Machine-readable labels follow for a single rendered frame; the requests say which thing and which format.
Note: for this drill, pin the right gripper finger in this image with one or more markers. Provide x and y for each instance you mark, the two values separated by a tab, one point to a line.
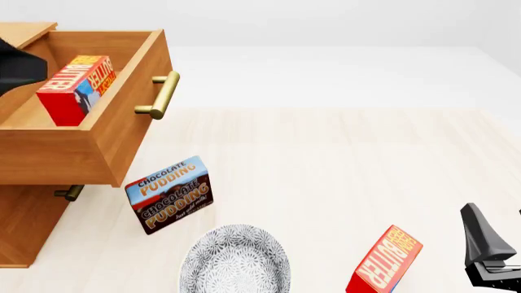
482	241

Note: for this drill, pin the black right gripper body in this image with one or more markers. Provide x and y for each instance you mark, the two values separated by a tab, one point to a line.
494	274

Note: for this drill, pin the red butter box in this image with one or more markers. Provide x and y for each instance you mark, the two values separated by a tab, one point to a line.
382	265
65	91

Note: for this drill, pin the wooden drawer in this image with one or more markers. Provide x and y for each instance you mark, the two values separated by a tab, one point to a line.
61	158

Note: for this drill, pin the wooden cabinet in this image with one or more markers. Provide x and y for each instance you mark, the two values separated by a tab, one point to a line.
24	229

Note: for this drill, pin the patterned grey bowl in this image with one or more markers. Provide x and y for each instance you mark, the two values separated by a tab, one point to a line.
236	262

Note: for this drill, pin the chocolate pudding box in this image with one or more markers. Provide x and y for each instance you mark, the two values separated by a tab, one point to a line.
171	195

